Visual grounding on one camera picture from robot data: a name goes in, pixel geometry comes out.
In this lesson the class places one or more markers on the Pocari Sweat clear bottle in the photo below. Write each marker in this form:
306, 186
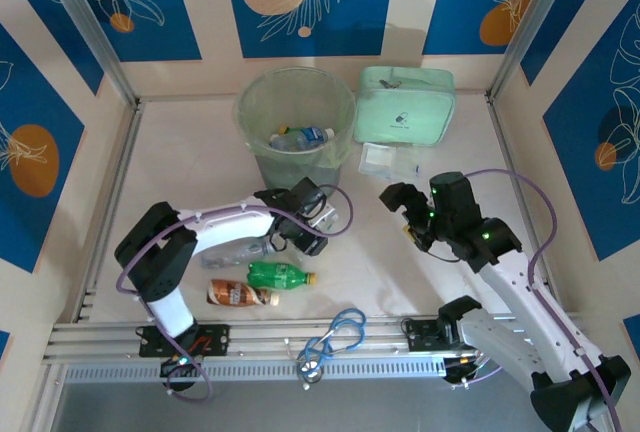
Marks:
312, 134

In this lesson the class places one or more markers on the green plastic bottle yellow cap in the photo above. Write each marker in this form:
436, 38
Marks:
275, 274
283, 128

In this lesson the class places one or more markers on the long clear bottle green label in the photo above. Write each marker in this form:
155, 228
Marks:
225, 256

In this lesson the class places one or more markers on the brown coffee drink bottle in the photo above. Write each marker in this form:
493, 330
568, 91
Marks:
235, 293

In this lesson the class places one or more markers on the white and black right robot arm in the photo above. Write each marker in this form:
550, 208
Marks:
505, 292

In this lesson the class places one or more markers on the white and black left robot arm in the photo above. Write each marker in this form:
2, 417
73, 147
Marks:
225, 224

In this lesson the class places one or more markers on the translucent grey waste bin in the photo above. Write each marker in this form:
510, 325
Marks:
300, 177

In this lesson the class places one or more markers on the white gauze packet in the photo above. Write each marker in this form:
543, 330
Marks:
377, 158

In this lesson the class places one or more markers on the mint green medicine pouch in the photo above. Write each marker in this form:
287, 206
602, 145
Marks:
405, 107

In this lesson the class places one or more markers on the blue stethoscope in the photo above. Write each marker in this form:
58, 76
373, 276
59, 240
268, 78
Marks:
350, 319

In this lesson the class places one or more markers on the grey metal panel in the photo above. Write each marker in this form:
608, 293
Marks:
350, 412

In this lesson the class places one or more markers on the long aluminium base rail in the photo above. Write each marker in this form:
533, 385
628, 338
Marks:
280, 339

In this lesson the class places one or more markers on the aluminium frame post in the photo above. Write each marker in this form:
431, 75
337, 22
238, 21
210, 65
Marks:
90, 27
529, 27

